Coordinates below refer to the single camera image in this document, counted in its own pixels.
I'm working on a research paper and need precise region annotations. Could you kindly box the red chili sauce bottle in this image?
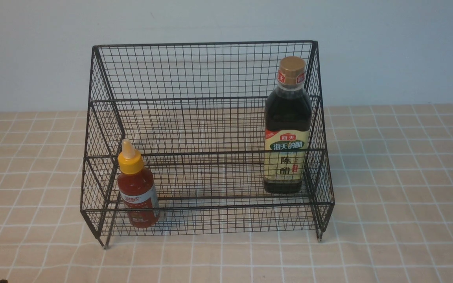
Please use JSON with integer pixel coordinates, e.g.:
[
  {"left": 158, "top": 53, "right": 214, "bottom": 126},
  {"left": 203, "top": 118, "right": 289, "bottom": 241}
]
[{"left": 117, "top": 139, "right": 160, "bottom": 229}]

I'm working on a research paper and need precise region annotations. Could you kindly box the dark vinegar bottle gold cap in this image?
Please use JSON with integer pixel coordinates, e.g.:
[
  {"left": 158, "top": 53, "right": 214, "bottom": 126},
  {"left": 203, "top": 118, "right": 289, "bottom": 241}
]
[{"left": 263, "top": 56, "right": 312, "bottom": 195}]

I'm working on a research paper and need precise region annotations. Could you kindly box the pink checkered tablecloth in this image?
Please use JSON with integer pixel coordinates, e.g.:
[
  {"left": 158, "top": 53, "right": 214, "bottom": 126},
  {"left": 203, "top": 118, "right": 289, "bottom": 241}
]
[{"left": 0, "top": 104, "right": 453, "bottom": 283}]

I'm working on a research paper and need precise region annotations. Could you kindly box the black wire mesh rack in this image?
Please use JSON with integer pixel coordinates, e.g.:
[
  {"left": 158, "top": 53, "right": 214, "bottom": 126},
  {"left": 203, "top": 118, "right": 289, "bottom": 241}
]
[{"left": 79, "top": 40, "right": 335, "bottom": 248}]

